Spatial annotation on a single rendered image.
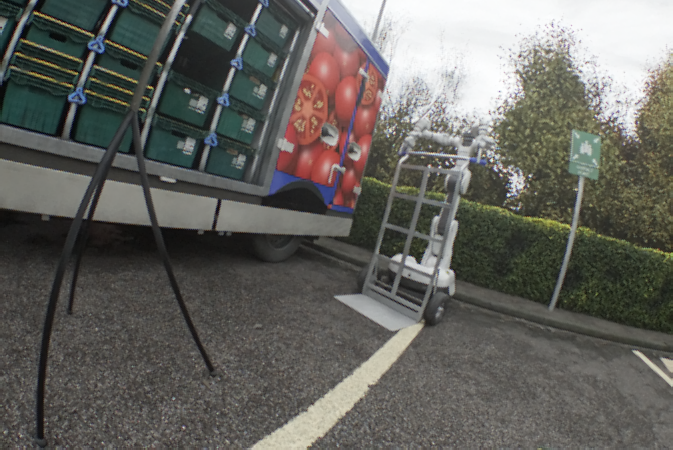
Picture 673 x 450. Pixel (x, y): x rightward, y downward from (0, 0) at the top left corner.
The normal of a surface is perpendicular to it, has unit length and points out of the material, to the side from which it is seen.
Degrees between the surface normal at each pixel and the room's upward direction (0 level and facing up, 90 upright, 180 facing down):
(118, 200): 90
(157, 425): 0
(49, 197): 90
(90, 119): 97
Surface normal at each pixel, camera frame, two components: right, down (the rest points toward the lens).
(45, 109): 0.83, 0.24
